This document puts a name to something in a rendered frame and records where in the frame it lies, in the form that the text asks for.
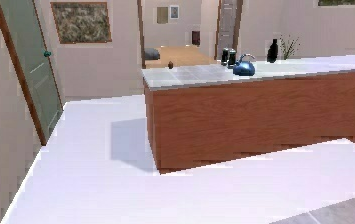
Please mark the small brown round food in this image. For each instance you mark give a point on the small brown round food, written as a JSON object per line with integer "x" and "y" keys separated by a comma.
{"x": 170, "y": 64}

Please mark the brown wooden kitchen island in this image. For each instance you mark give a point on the brown wooden kitchen island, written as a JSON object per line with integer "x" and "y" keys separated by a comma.
{"x": 251, "y": 116}

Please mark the dark grey cushion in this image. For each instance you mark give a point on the dark grey cushion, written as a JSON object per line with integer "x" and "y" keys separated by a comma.
{"x": 151, "y": 54}

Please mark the black pepper shaker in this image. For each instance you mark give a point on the black pepper shaker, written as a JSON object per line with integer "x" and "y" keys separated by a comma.
{"x": 224, "y": 56}

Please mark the black salt shaker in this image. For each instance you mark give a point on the black salt shaker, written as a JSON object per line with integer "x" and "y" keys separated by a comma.
{"x": 232, "y": 58}

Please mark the blue kettle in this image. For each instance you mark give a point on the blue kettle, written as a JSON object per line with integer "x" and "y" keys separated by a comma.
{"x": 244, "y": 68}

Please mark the grey room door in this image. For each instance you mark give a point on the grey room door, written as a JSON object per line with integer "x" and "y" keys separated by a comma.
{"x": 227, "y": 26}

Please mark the black bottle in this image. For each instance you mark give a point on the black bottle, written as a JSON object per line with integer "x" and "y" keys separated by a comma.
{"x": 272, "y": 52}

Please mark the green house plant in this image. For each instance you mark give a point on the green house plant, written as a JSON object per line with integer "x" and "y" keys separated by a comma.
{"x": 288, "y": 48}

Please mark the teal round door knob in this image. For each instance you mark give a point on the teal round door knob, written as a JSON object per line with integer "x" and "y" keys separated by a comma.
{"x": 47, "y": 53}

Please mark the green glass room door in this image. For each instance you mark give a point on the green glass room door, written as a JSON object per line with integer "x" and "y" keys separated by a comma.
{"x": 31, "y": 63}

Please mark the window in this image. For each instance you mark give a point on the window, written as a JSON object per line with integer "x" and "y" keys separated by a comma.
{"x": 343, "y": 2}

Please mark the olive framed wall picture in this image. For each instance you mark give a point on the olive framed wall picture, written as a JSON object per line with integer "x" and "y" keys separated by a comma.
{"x": 162, "y": 15}

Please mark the white framed wall picture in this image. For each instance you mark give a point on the white framed wall picture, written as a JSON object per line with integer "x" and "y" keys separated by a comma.
{"x": 174, "y": 12}

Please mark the brown framed wall picture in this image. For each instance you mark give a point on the brown framed wall picture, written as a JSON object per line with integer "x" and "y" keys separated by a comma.
{"x": 81, "y": 22}

